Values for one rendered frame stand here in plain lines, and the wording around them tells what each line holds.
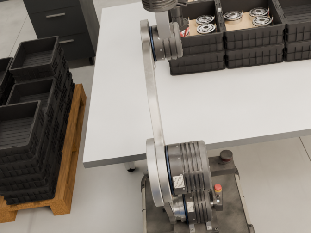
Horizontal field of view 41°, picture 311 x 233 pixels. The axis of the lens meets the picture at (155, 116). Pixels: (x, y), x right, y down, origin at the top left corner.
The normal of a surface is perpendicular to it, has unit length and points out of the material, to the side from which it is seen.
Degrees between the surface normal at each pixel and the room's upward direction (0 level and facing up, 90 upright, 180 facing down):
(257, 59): 90
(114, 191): 0
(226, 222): 0
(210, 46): 90
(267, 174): 0
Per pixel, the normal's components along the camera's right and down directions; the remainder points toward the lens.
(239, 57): -0.03, 0.64
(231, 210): -0.16, -0.76
